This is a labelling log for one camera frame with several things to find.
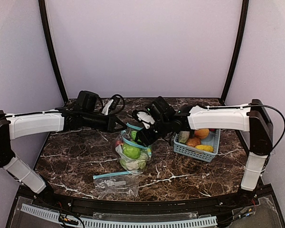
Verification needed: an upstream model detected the green apple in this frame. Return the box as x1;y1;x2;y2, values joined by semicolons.
122;144;141;159

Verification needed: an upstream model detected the white slotted cable duct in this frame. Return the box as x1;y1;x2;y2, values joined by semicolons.
21;203;217;228

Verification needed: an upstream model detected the orange brown potato toy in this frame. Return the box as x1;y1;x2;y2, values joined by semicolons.
186;137;201;147

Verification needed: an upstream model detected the white cauliflower toy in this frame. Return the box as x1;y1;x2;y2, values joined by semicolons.
120;153;149;172

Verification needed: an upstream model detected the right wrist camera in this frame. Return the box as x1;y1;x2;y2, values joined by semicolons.
132;110;155;129

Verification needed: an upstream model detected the light blue plastic basket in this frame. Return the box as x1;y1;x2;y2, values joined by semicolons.
173;129;221;162

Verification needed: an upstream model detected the right black frame post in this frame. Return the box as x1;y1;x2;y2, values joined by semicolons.
220;0;249;104

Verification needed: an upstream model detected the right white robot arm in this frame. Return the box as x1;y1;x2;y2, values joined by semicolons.
132;96;277;191

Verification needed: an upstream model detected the dark red pomegranate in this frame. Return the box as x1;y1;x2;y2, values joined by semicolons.
115;140;123;147

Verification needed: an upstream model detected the green bumpy cucumber toy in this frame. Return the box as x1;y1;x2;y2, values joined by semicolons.
130;130;142;145

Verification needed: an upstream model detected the yellow lemon toy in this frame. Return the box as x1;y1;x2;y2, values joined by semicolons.
195;145;214;152

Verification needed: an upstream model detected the black frame post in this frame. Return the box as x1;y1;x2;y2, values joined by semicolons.
38;0;68;103
220;0;249;104

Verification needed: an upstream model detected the orange fruit toy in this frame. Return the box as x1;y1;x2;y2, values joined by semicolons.
194;128;209;140

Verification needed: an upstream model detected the clear zip bag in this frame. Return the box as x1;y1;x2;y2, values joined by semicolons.
112;123;152;175
93;171;139;199

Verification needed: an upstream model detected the white green cabbage toy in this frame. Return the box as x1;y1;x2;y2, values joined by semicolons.
178;131;190;144

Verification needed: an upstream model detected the left black frame post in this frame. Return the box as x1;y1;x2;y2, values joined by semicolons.
38;0;68;103

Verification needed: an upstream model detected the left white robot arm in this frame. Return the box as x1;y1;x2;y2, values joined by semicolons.
0;91;126;195

